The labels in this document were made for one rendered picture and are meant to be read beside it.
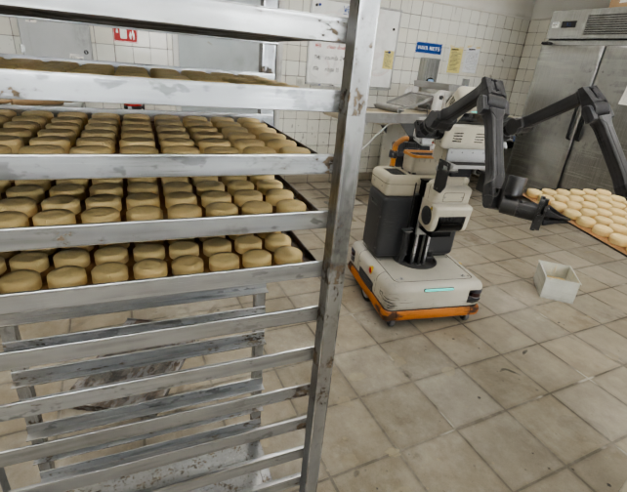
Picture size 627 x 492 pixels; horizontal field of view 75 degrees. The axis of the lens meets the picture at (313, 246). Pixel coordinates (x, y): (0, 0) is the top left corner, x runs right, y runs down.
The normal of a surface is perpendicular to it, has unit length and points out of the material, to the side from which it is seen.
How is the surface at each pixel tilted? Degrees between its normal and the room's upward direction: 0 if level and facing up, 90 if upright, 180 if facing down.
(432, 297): 90
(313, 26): 90
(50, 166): 90
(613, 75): 90
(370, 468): 0
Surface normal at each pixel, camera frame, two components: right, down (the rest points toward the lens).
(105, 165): 0.37, 0.41
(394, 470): 0.08, -0.91
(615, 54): -0.91, 0.11
